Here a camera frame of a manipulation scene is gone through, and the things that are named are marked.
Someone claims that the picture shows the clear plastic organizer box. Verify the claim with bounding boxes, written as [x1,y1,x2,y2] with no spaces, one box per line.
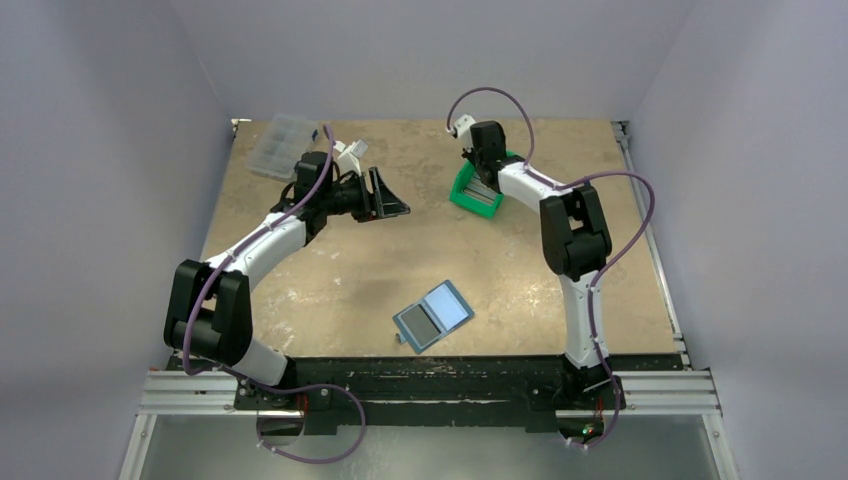
[246,113,318,182]

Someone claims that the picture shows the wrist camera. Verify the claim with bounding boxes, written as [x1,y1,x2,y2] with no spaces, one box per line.
[333,139,368,175]
[447,114,477,139]

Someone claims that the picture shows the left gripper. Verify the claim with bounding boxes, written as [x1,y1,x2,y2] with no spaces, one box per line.
[321,168,408,223]

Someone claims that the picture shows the blue card holder wallet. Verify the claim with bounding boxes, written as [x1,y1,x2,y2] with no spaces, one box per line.
[392,280,475,355]

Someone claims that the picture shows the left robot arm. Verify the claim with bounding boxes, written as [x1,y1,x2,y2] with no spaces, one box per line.
[163,151,411,409]

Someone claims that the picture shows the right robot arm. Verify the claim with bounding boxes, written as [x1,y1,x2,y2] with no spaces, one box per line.
[455,120,612,407]

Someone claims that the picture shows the stack of credit cards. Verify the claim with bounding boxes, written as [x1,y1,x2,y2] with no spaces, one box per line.
[463,182,498,205]

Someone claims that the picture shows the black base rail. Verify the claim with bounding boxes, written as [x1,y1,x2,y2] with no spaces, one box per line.
[233,355,625,436]

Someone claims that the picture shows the green plastic bin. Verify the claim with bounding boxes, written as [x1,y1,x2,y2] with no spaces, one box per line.
[449,150,525,218]

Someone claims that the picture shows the aluminium frame rail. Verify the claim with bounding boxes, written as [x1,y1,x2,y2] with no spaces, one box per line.
[139,333,719,416]

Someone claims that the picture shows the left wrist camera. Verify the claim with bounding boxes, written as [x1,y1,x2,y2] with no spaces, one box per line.
[333,139,368,175]

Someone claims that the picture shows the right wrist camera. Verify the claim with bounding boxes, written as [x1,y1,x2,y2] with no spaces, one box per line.
[447,114,477,139]

